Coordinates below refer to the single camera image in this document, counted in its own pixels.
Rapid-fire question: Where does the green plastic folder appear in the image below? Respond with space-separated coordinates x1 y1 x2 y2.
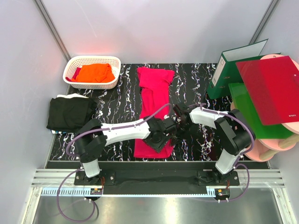
228 83 293 139

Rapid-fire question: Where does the purple cable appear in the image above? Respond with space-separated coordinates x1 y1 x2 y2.
186 103 256 203
57 103 173 222

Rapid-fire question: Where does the aluminium rail frame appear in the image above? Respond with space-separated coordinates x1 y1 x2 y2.
21 168 298 224

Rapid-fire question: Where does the folded black t shirt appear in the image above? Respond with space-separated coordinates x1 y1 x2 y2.
46 93 98 133

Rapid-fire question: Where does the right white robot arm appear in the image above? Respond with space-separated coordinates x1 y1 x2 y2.
171 103 256 185

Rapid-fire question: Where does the red plastic folder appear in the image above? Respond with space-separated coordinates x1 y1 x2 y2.
236 56 299 125

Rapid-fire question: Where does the orange t shirt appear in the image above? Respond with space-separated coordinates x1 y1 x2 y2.
71 63 115 83

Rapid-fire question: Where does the magenta t shirt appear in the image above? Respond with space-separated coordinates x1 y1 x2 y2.
134 67 175 159

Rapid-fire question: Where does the pink round wooden stool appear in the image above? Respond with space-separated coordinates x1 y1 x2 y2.
246 55 299 162

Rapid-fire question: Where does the green lever arch binder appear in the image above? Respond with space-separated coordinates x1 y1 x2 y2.
207 39 268 99

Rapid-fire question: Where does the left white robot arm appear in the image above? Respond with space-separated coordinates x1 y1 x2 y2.
74 116 178 185

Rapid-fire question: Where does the white plastic basket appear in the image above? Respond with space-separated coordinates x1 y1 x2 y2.
63 56 121 90

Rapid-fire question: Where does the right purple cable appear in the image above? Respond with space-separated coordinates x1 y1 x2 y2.
186 103 256 203

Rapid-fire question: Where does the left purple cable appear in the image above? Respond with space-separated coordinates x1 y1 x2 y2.
57 103 173 222

